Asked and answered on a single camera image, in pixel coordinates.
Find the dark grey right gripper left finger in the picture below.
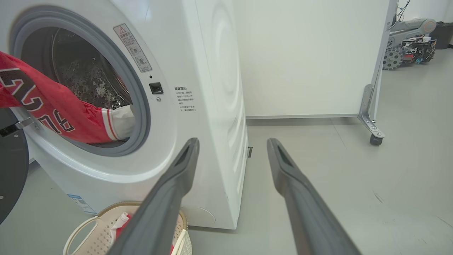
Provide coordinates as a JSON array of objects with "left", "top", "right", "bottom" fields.
[{"left": 106, "top": 138, "right": 200, "bottom": 255}]

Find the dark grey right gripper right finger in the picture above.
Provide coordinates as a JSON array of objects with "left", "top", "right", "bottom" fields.
[{"left": 267, "top": 138, "right": 361, "bottom": 255}]

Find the plain red white-trimmed garment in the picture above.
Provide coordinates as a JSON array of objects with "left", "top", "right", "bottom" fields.
[{"left": 109, "top": 212, "right": 176, "bottom": 255}]

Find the red jersey with black number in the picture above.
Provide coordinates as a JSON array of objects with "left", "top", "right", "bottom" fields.
[{"left": 0, "top": 51, "right": 136, "bottom": 144}]

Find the grey round glass washer door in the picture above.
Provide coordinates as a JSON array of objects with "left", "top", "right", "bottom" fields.
[{"left": 0, "top": 108, "right": 29, "bottom": 224}]

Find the cream perforated laundry basket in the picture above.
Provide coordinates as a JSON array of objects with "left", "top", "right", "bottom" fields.
[{"left": 63, "top": 201, "right": 193, "bottom": 255}]

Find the white front-load washing machine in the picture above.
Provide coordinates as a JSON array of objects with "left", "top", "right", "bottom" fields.
[{"left": 0, "top": 0, "right": 249, "bottom": 230}]

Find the blue white energy label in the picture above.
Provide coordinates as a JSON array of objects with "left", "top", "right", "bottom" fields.
[{"left": 67, "top": 194, "right": 97, "bottom": 215}]

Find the perforated steel washer drum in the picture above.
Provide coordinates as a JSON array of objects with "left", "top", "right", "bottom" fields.
[{"left": 21, "top": 27, "right": 133, "bottom": 110}]

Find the white partition panel on casters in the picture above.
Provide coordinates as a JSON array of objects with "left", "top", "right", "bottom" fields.
[{"left": 234, "top": 0, "right": 397, "bottom": 146}]

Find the warning label sticker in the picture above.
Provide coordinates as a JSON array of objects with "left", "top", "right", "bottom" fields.
[{"left": 113, "top": 23, "right": 153, "bottom": 73}]

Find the grey wheeled robot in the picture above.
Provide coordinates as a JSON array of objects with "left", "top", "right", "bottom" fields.
[{"left": 383, "top": 18, "right": 437, "bottom": 70}]

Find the black bin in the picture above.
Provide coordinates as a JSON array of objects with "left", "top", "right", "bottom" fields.
[{"left": 430, "top": 22, "right": 453, "bottom": 50}]

